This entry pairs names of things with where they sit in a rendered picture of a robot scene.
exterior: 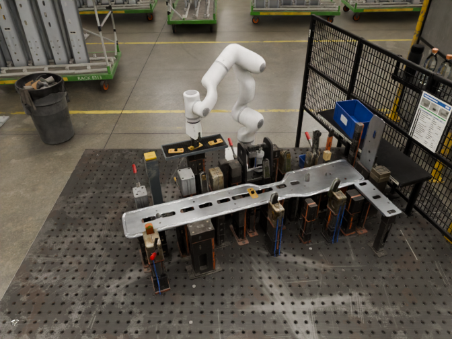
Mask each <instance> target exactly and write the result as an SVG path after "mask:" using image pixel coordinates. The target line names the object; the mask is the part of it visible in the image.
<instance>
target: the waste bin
mask: <svg viewBox="0 0 452 339"><path fill-rule="evenodd" d="M14 86H15V89H16V92H17V93H19V95H20V99H21V103H22V106H23V109H24V112H25V113H26V115H30V116H31V118H32V121H33V123H34V125H35V127H36V130H37V131H38V134H39V136H40V139H41V140H42V142H44V143H46V144H51V145H53V144H59V143H63V142H65V141H68V140H69V139H70V138H71V137H72V136H73V135H74V129H73V124H72V121H71V117H70V114H69V109H68V105H67V103H68V102H70V100H69V96H68V93H67V91H66V88H65V83H64V80H63V77H61V76H60V75H57V74H55V73H33V74H29V75H26V76H23V77H21V78H19V79H18V80H17V81H16V82H15V85H14Z"/></svg>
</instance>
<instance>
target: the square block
mask: <svg viewBox="0 0 452 339"><path fill-rule="evenodd" d="M390 174H391V172H390V171H389V170H388V169H387V168H386V167H385V166H383V165H379V166H376V167H372V169H371V173H370V177H369V181H370V182H371V183H372V184H373V185H374V186H375V187H376V188H377V189H378V190H380V191H381V192H382V193H384V191H385V187H386V185H387V181H388V180H389V177H390ZM377 198H381V197H380V196H379V195H377V196H374V199H377ZM377 212H378V210H377V209H376V208H375V207H374V206H373V205H372V204H371V205H370V207H369V212H368V214H367V218H366V221H367V220H370V219H374V218H377V215H376V214H377Z"/></svg>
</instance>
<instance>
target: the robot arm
mask: <svg viewBox="0 0 452 339"><path fill-rule="evenodd" d="M265 66H266V63H265V61H264V59H263V58H262V57H261V56H260V55H258V54H256V53H254V52H252V51H250V50H248V49H246V48H244V47H242V46H240V45H238V44H230V45H228V46H227V47H226V48H225V49H224V50H223V52H222V53H221V54H220V55H219V56H218V58H217V59H216V61H215V62H214V63H213V64H212V66H211V67H210V69H209V70H208V71H207V72H206V74H205V75H204V77H203V78H202V81H201V82H202V85H203V86H204V87H205V88H206V89H207V95H206V97H205V99H204V100H203V101H202V102H201V100H200V95H199V92H198V91H196V90H188V91H185V92H184V109H185V116H186V134H187V135H189V136H190V139H191V142H192V146H194V148H196V147H199V141H202V139H201V137H202V129H201V124H200V119H201V118H204V117H206V116H207V115H208V114H209V113H210V111H211V110H212V109H213V107H214V106H215V104H216V102H217V86H218V84H219V83H220V81H221V80H222V79H223V78H224V76H225V75H226V74H227V72H228V71H229V70H230V68H231V67H232V69H233V71H234V73H235V74H236V76H237V79H238V81H239V96H238V99H237V102H236V103H235V105H234V107H233V109H232V111H231V116H232V118H233V119H234V120H235V121H236V122H238V123H240V124H242V125H244V126H245V127H241V128H240V129H239V130H238V133H237V143H242V144H243V145H245V144H248V143H251V144H252V145H254V142H255V133H256V131H257V130H259V129H260V128H261V127H262V126H263V124H264V117H263V115H261V113H259V112H257V111H255V110H253V109H251V108H249V107H247V103H249V102H251V101H252V100H253V99H254V95H255V87H256V84H255V81H254V78H253V77H252V74H251V73H255V74H258V73H261V72H263V70H264V69H265ZM250 72H251V73H250Z"/></svg>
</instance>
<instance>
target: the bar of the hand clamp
mask: <svg viewBox="0 0 452 339"><path fill-rule="evenodd" d="M321 135H322V133H321V132H320V130H319V129H315V130H313V135H312V148H311V152H312V153H313V157H314V152H316V153H317V154H316V156H317V157H318V152H319V137H320V136H321Z"/></svg>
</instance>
